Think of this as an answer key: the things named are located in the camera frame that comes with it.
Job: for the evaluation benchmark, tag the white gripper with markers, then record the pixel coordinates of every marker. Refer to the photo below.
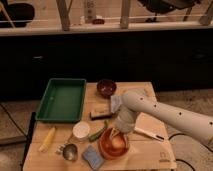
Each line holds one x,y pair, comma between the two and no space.
125,121

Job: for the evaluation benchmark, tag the apple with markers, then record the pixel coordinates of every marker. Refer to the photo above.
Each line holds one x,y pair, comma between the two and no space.
117,142

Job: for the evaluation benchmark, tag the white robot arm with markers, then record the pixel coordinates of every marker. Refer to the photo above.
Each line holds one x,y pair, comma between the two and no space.
132,102

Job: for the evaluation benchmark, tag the red bowl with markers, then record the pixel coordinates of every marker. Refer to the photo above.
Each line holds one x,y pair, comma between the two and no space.
107,150

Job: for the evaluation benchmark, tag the dark maroon bowl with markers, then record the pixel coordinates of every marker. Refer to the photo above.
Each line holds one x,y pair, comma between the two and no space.
106,88

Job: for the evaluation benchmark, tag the black board eraser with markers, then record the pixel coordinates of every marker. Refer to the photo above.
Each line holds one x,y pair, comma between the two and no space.
100,113

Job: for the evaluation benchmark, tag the grey cloth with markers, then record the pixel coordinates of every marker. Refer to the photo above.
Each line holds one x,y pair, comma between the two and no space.
115,101

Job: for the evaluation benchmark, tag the white cup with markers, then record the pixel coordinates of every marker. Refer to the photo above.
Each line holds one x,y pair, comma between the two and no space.
81,130

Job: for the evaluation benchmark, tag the blue sponge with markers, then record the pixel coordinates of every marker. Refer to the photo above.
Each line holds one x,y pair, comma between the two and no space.
93,158

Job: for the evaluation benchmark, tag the green plastic tray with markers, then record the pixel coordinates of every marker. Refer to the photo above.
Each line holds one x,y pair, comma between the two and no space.
62,101

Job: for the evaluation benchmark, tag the yellow corn cob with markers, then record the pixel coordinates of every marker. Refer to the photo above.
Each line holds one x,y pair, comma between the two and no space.
48,140

